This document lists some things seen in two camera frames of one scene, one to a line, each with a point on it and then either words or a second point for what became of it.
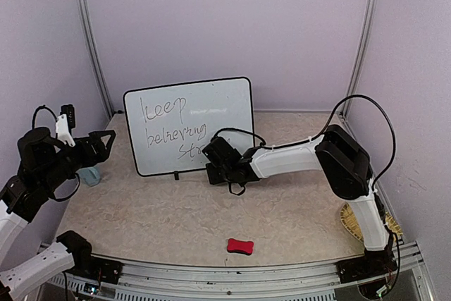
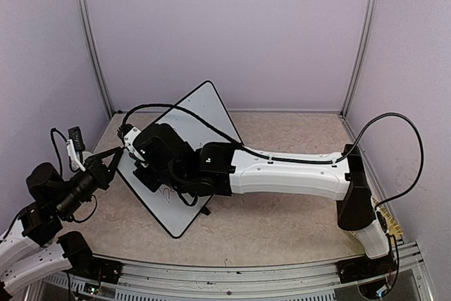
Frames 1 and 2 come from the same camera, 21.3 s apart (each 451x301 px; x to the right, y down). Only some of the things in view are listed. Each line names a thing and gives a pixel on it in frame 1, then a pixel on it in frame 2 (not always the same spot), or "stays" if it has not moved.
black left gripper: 101,153 to 103,175
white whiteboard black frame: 170,125 to 206,103
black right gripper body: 215,177 to 172,183
